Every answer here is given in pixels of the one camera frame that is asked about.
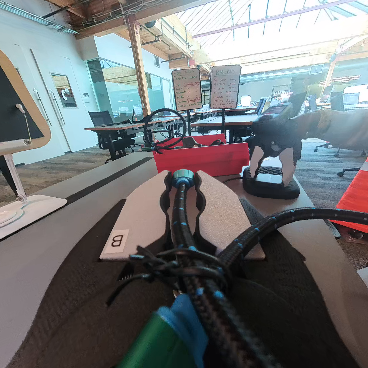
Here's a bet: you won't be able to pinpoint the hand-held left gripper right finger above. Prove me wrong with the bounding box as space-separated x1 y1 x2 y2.
195 170 265 260

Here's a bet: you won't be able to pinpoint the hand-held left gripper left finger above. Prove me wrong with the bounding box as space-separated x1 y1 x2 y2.
100 170 172 261

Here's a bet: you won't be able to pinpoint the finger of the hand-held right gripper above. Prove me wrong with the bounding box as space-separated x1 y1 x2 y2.
279 147 294 186
250 146 266 178

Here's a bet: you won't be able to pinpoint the braided hdmi cable green plugs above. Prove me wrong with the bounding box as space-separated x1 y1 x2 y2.
140 108 189 153
106 169 368 368

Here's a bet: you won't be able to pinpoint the red plastic bin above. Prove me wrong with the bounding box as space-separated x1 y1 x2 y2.
152 134 250 177
330 157 368 234

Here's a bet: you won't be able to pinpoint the person's right forearm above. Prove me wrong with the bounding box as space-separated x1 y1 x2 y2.
290 108 368 151

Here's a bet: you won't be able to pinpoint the black quilted pad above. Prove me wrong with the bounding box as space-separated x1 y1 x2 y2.
242 166 301 200

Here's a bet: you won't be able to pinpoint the black office chair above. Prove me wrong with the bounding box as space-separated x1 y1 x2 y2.
88 111 136 164
287 91 308 118
330 91 345 111

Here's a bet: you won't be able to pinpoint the wooden top office desk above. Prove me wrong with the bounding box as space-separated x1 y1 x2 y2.
84 116 187 161
190 113 259 144

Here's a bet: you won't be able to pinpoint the handwritten whiteboard sign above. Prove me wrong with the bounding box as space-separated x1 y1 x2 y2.
210 65 242 110
172 68 203 112

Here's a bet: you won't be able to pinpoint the white stand with flat base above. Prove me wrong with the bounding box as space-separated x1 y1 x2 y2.
0 139 67 240

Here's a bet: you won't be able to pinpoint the phone sign door window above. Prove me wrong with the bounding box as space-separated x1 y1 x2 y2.
51 72 78 109

